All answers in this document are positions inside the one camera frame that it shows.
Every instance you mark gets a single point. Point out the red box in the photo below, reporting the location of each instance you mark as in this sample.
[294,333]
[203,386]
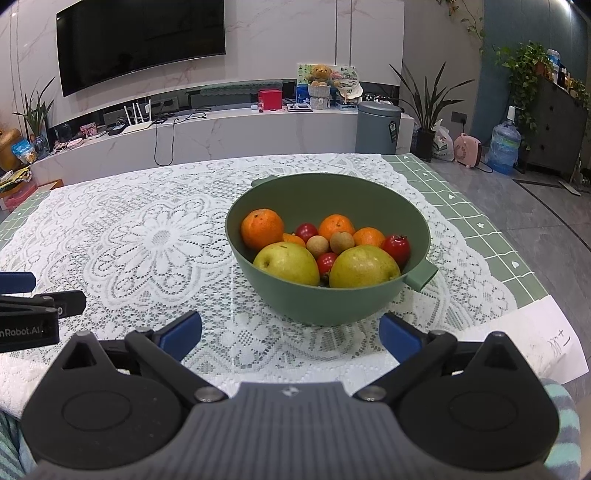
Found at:
[270,100]

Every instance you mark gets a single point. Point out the white router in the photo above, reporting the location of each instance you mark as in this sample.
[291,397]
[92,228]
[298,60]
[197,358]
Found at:
[137,127]

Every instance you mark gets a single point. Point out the slim potted plant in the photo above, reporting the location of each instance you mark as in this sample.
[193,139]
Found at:
[37,115]

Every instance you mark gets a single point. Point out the white plastic bag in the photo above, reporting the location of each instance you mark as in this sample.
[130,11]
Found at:
[443,143]

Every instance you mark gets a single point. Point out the digital kitchen scale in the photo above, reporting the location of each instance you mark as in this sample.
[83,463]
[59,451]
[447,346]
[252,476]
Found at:
[299,107]

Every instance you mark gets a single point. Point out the pink fan heater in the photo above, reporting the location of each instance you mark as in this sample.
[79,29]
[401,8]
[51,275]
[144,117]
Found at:
[467,150]

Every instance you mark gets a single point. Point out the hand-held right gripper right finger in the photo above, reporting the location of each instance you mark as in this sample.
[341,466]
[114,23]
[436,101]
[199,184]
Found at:
[399,336]

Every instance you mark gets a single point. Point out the landscape picture card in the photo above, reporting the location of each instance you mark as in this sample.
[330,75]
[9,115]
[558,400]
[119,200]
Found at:
[302,74]

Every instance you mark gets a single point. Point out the white sun hat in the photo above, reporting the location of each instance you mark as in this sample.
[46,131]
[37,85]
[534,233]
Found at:
[349,90]

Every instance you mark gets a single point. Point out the white paper sheet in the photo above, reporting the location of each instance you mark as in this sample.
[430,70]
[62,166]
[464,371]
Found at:
[531,332]

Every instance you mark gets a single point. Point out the blue water jug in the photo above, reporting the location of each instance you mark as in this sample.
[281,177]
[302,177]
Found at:
[504,145]

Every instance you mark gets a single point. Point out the yellow-green pear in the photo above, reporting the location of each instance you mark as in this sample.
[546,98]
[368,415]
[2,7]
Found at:
[364,267]
[286,264]

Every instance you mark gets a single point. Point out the golden ornament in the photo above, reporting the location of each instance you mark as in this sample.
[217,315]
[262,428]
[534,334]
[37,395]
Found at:
[8,150]

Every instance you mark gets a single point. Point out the white marble television console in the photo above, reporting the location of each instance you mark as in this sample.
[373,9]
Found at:
[254,134]

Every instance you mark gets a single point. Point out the black flat television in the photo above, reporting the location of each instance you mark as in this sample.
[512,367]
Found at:
[138,41]

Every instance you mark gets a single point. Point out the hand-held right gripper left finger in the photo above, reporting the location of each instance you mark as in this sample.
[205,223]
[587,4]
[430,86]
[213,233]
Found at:
[178,334]

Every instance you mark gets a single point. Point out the grey trash can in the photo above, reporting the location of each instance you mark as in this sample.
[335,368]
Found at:
[378,129]

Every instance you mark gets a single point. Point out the white lace tablecloth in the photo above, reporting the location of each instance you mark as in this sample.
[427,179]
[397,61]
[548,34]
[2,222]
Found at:
[480,230]
[138,240]

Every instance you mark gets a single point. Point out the dark green cabinet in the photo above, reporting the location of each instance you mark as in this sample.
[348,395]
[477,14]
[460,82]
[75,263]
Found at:
[558,129]

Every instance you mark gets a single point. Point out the brown longan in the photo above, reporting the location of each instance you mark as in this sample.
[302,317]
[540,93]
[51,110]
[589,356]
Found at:
[317,245]
[342,242]

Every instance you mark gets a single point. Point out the long-leaf potted plant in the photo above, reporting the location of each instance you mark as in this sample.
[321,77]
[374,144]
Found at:
[425,143]

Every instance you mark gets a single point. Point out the green colander bowl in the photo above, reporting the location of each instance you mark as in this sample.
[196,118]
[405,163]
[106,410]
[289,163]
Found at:
[323,304]

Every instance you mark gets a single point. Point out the teal striped clothing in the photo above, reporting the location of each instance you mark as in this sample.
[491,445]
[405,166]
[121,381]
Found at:
[561,434]

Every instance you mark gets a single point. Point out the hanging vine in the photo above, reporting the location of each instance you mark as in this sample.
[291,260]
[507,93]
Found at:
[471,23]

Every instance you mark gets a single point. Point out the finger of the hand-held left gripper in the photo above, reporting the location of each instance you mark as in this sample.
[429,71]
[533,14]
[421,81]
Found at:
[46,302]
[18,282]

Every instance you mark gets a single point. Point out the cardboard box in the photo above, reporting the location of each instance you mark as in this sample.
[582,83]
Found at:
[48,184]

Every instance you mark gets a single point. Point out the leafy ivy plant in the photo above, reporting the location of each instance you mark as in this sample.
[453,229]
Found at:
[524,69]

